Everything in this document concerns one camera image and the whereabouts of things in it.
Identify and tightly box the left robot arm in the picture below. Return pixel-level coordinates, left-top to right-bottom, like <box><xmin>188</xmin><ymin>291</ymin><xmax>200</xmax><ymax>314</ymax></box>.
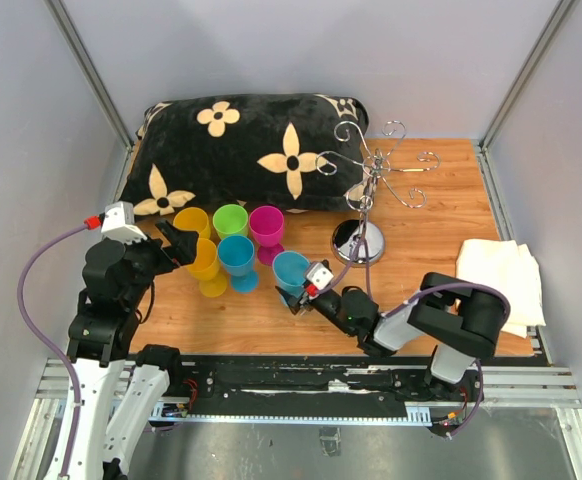
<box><xmin>58</xmin><ymin>220</ymin><xmax>199</xmax><ymax>479</ymax></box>

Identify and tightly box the chrome wine glass rack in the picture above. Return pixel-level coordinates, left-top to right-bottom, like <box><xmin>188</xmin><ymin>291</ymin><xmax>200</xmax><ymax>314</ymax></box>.
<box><xmin>315</xmin><ymin>120</ymin><xmax>441</xmax><ymax>267</ymax></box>

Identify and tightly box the green plastic goblet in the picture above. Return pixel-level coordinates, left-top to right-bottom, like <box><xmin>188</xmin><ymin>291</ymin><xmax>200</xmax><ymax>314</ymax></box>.
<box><xmin>212</xmin><ymin>204</ymin><xmax>249</xmax><ymax>239</ymax></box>

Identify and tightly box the yellow plastic goblet rear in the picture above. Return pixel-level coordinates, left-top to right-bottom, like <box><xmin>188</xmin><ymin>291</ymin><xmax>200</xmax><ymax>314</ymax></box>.
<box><xmin>173</xmin><ymin>207</ymin><xmax>211</xmax><ymax>240</ymax></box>

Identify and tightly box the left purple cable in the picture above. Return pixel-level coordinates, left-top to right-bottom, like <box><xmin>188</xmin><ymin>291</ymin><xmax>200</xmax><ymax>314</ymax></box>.
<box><xmin>17</xmin><ymin>222</ymin><xmax>97</xmax><ymax>480</ymax></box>

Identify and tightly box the yellow plastic goblet front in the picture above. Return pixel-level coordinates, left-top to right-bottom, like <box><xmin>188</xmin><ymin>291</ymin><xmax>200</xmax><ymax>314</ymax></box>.
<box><xmin>186</xmin><ymin>238</ymin><xmax>228</xmax><ymax>298</ymax></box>

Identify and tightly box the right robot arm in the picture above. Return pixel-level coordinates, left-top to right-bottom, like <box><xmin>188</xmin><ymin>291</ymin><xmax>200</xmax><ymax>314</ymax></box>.
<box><xmin>276</xmin><ymin>261</ymin><xmax>511</xmax><ymax>400</ymax></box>

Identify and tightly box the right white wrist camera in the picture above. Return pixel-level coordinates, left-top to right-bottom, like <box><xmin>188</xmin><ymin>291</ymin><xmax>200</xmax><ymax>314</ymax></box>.
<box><xmin>304</xmin><ymin>262</ymin><xmax>334</xmax><ymax>297</ymax></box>

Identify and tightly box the right aluminium frame post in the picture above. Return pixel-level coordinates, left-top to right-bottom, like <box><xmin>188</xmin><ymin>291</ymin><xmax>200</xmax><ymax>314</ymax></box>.
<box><xmin>477</xmin><ymin>0</ymin><xmax>579</xmax><ymax>154</ymax></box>

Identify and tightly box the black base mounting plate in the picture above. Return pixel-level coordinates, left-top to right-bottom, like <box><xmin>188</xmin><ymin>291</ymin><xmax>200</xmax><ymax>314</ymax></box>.
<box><xmin>152</xmin><ymin>355</ymin><xmax>483</xmax><ymax>425</ymax></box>

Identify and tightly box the left aluminium frame post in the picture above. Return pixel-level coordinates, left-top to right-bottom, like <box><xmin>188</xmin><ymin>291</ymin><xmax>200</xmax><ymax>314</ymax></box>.
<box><xmin>44</xmin><ymin>0</ymin><xmax>132</xmax><ymax>151</ymax></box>

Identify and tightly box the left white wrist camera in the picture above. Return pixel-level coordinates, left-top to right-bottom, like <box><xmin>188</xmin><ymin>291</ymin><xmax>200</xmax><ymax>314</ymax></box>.
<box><xmin>84</xmin><ymin>201</ymin><xmax>148</xmax><ymax>245</ymax></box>

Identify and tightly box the white folded cloth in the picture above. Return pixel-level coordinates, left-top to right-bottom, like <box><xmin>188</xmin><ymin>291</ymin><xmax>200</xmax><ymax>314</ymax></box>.
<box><xmin>456</xmin><ymin>239</ymin><xmax>546</xmax><ymax>338</ymax></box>

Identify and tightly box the yellow plastic goblet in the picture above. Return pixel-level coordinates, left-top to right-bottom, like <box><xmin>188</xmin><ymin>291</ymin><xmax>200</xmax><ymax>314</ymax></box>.
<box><xmin>173</xmin><ymin>207</ymin><xmax>211</xmax><ymax>240</ymax></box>
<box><xmin>186</xmin><ymin>238</ymin><xmax>228</xmax><ymax>298</ymax></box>

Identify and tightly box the aluminium frame post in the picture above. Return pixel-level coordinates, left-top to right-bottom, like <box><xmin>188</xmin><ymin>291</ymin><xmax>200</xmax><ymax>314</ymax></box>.
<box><xmin>477</xmin><ymin>0</ymin><xmax>579</xmax><ymax>154</ymax></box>
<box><xmin>44</xmin><ymin>0</ymin><xmax>132</xmax><ymax>151</ymax></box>

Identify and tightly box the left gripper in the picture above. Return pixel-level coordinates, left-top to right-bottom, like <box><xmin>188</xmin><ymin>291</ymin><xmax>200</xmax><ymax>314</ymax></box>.
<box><xmin>116</xmin><ymin>217</ymin><xmax>198</xmax><ymax>306</ymax></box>

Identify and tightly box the black floral plush pillow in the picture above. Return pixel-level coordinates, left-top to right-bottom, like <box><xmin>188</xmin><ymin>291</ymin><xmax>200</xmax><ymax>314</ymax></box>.
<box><xmin>120</xmin><ymin>93</ymin><xmax>369</xmax><ymax>217</ymax></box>

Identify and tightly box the magenta plastic goblet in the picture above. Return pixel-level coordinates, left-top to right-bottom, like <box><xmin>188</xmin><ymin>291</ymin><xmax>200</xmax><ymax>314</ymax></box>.
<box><xmin>249</xmin><ymin>205</ymin><xmax>284</xmax><ymax>266</ymax></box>

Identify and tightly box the blue plastic goblet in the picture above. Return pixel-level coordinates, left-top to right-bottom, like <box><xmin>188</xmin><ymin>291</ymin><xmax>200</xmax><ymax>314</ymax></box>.
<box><xmin>217</xmin><ymin>235</ymin><xmax>259</xmax><ymax>294</ymax></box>
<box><xmin>272</xmin><ymin>250</ymin><xmax>310</xmax><ymax>297</ymax></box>

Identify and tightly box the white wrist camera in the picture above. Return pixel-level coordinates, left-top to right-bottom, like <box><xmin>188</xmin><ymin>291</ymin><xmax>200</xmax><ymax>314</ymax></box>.
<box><xmin>304</xmin><ymin>262</ymin><xmax>334</xmax><ymax>297</ymax></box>
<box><xmin>84</xmin><ymin>201</ymin><xmax>148</xmax><ymax>245</ymax></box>

